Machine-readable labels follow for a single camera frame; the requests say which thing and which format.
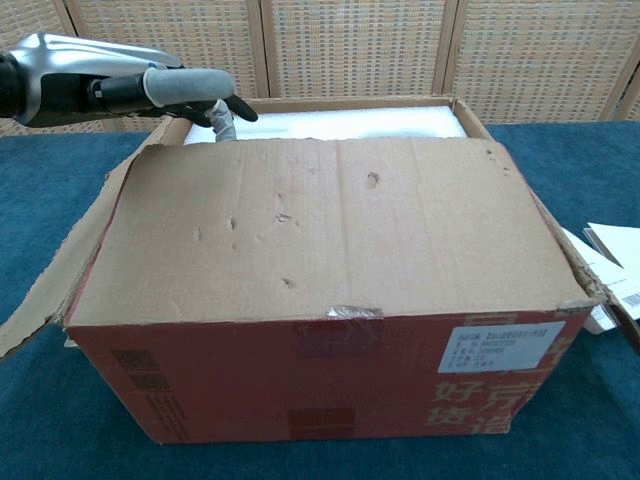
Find blue felt table cover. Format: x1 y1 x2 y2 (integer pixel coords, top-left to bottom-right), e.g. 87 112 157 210
0 119 640 480

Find red cardboard shipping box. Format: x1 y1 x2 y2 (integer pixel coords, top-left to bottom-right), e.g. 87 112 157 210
0 93 640 446

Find white foam insert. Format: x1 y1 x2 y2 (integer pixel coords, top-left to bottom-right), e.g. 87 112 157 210
185 102 464 146

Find white papers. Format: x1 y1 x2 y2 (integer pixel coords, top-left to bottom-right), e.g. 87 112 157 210
564 227 640 335

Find wicker folding screen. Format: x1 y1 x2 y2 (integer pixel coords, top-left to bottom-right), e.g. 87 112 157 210
0 0 640 137

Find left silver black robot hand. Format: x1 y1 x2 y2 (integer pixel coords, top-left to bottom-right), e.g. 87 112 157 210
9 32 259 144

